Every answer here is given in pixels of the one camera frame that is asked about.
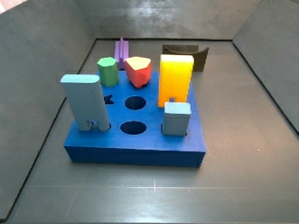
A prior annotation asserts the purple star prism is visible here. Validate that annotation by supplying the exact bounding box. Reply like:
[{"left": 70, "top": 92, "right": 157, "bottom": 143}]
[{"left": 114, "top": 38, "right": 128, "bottom": 70}]

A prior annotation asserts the small light blue block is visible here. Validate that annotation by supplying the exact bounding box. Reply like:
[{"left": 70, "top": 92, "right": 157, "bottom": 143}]
[{"left": 162, "top": 101, "right": 192, "bottom": 136}]

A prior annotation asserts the blue shape sorter base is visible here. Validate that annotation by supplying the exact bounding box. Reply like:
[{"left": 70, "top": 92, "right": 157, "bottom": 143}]
[{"left": 63, "top": 72, "right": 206, "bottom": 167}]

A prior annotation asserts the red pentagonal prism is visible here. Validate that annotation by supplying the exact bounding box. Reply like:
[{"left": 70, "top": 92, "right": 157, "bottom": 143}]
[{"left": 125, "top": 56, "right": 152, "bottom": 88}]

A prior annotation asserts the yellow arch block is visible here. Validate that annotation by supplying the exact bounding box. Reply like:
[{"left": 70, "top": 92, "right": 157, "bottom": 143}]
[{"left": 157, "top": 54, "right": 193, "bottom": 108}]

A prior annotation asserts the tall light blue block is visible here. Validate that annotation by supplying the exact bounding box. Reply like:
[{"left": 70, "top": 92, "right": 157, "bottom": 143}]
[{"left": 59, "top": 74, "right": 109, "bottom": 131}]

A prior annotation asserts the green hexagonal prism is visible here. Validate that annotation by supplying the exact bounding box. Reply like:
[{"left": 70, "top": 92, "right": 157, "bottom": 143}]
[{"left": 97, "top": 57, "right": 118, "bottom": 87}]

